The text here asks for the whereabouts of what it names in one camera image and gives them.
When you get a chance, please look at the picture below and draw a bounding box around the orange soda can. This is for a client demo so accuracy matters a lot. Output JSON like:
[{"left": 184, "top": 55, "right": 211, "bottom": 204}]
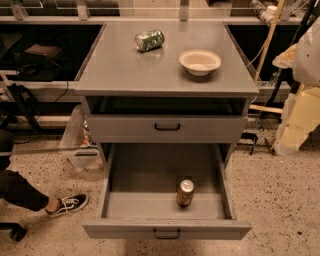
[{"left": 176, "top": 179, "right": 195, "bottom": 207}]

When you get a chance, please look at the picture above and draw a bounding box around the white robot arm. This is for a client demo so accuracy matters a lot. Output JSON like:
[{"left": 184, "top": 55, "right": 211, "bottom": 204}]
[{"left": 272, "top": 17, "right": 320, "bottom": 87}]

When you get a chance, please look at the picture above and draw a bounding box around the grey drawer cabinet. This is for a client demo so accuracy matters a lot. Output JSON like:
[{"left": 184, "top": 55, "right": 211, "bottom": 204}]
[{"left": 76, "top": 20, "right": 258, "bottom": 161}]

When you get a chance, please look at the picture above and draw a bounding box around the closed grey top drawer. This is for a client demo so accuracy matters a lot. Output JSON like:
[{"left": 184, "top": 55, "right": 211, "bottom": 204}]
[{"left": 86, "top": 114, "right": 248, "bottom": 143}]

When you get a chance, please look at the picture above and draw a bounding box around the open grey middle drawer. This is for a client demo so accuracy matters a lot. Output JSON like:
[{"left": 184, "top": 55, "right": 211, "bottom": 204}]
[{"left": 83, "top": 143, "right": 251, "bottom": 240}]

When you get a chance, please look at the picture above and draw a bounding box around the green soda can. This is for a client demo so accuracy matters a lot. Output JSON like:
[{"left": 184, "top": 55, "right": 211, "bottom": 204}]
[{"left": 134, "top": 30, "right": 165, "bottom": 52}]

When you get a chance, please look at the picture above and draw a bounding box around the beige paper bowl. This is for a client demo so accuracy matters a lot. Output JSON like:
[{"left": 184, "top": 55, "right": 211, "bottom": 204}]
[{"left": 179, "top": 49, "right": 222, "bottom": 76}]

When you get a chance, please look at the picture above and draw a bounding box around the black and white sneaker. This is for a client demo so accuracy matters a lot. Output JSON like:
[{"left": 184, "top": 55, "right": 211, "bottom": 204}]
[{"left": 45, "top": 194, "right": 89, "bottom": 217}]

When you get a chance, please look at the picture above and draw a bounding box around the brown box on shelf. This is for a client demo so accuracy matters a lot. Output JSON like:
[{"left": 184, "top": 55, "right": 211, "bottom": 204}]
[{"left": 25, "top": 44, "right": 62, "bottom": 59}]

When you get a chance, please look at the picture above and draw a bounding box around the person's leg in black trousers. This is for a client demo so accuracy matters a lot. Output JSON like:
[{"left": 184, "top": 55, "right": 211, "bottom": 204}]
[{"left": 0, "top": 129, "right": 60, "bottom": 213}]

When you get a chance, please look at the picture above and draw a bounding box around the black chair caster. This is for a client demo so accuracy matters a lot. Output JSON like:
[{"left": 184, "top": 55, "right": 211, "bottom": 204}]
[{"left": 0, "top": 223, "right": 27, "bottom": 242}]

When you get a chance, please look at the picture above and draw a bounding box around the black top drawer handle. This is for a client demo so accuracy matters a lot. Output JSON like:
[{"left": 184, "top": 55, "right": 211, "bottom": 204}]
[{"left": 154, "top": 123, "right": 181, "bottom": 132}]

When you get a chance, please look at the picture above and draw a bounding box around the black drawer handle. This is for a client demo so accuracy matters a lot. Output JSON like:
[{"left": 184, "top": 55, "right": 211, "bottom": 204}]
[
  {"left": 153, "top": 229, "right": 180, "bottom": 240},
  {"left": 154, "top": 123, "right": 181, "bottom": 132}
]

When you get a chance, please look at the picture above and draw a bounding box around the wooden stick frame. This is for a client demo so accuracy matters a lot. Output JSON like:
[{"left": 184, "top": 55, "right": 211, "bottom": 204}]
[{"left": 249, "top": 0, "right": 286, "bottom": 114}]

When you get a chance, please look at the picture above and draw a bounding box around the black middle drawer handle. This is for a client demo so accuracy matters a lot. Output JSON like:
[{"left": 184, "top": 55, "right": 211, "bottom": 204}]
[{"left": 153, "top": 229, "right": 180, "bottom": 240}]

